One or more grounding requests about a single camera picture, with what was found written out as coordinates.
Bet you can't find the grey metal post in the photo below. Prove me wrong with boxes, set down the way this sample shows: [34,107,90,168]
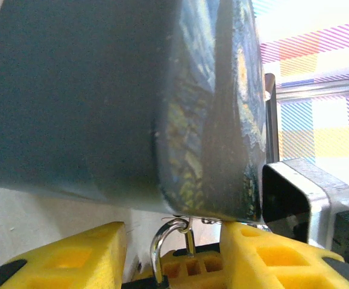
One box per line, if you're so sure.
[264,73,280,166]

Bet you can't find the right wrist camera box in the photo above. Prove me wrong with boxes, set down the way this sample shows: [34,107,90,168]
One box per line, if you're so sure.
[261,158,349,251]

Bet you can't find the colourful plaid cloth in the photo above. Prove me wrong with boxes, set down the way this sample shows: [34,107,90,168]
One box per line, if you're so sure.
[252,0,349,198]

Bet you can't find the aluminium rail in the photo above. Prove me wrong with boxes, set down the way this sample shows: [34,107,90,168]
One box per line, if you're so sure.
[275,78,349,102]

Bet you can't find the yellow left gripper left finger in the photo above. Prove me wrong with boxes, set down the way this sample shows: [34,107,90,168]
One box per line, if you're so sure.
[0,221,127,289]

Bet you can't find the blue starry night printed box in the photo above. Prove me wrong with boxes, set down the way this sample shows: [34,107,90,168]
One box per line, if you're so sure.
[0,0,268,226]

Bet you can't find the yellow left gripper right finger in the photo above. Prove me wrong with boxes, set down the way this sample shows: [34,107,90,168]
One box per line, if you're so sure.
[219,221,349,289]

